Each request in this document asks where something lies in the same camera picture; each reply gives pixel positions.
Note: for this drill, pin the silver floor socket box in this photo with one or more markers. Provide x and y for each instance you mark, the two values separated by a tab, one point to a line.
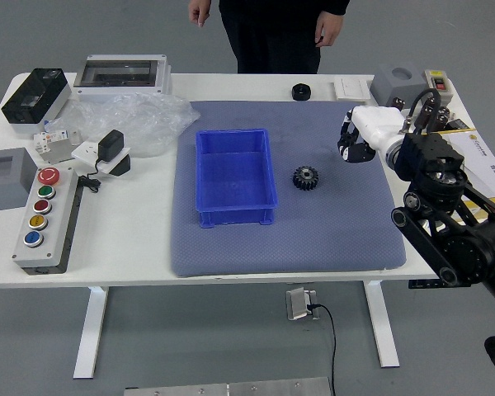
298	304

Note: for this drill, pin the black hex nut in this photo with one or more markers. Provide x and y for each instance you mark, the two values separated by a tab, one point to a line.
301	91

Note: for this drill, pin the small black flat part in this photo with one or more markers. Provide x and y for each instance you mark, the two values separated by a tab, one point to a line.
458	124

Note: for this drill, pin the blue plastic box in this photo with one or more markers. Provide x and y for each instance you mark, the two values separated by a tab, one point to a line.
235	177

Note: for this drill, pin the big black gear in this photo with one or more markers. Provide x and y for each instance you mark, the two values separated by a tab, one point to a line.
305	178

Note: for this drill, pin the grey block with round hole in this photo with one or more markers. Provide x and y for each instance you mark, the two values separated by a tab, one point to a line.
396	84

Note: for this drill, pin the white wall switch plate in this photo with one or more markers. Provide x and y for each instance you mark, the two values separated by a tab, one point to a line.
352	88

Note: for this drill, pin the white circuit breaker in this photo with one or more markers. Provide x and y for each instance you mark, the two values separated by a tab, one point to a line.
51	139

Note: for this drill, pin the grey distribution box clear lid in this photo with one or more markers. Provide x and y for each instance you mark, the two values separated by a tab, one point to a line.
123	78

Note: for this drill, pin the black table height controller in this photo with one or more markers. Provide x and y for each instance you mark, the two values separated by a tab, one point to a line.
422	284

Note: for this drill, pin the clear plastic bag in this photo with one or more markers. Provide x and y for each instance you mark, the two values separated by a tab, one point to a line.
148	119

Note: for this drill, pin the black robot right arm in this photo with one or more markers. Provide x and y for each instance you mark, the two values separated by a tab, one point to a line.
429	152

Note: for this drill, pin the yellow white cardboard box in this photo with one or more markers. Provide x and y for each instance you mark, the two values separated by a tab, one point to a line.
486	161

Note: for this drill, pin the blue-grey padded mat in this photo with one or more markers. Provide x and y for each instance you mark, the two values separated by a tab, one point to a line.
297	239

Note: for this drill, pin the person's right hand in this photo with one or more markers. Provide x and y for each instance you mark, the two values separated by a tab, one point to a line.
199	11

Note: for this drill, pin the black socket base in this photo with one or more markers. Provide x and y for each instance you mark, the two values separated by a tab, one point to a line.
123	167

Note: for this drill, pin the black power adapter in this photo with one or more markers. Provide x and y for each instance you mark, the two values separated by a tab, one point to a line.
110	144

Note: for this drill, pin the grey switch box red button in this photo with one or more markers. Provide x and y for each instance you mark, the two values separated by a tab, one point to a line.
439	84

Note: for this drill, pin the white table leg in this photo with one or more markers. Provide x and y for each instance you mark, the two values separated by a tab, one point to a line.
381	326
88	338

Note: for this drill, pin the grey metal rail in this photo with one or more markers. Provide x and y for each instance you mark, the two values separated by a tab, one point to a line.
57	156

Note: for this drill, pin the black enclosure with white base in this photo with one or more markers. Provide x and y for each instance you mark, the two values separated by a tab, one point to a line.
35	99

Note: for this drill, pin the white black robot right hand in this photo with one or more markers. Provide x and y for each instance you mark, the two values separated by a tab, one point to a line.
375	121

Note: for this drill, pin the white socket plate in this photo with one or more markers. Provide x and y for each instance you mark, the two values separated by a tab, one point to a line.
84	153

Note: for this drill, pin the person's left hand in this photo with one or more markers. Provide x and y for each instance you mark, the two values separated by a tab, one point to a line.
328	29

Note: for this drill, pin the grey metal plate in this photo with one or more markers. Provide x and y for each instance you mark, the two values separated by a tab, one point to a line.
227	388

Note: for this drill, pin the grey block with square hole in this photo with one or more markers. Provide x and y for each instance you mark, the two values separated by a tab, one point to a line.
4	185

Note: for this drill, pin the person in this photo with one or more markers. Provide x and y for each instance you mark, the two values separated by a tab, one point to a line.
276	37

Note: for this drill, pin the grey push button control box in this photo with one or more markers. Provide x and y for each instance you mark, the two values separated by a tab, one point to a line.
45	222

